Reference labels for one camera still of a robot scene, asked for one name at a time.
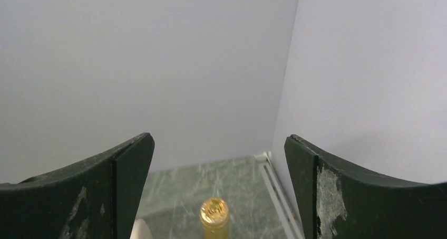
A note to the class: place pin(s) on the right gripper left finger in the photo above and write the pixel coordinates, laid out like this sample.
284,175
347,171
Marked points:
97,197

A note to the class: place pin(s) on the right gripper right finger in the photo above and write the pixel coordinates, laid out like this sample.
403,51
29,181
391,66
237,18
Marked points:
339,199

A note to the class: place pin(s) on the dark red wine bottle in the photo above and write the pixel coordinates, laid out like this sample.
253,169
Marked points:
214,216

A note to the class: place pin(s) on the white cylinder drum orange face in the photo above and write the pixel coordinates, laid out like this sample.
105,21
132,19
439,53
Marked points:
140,230

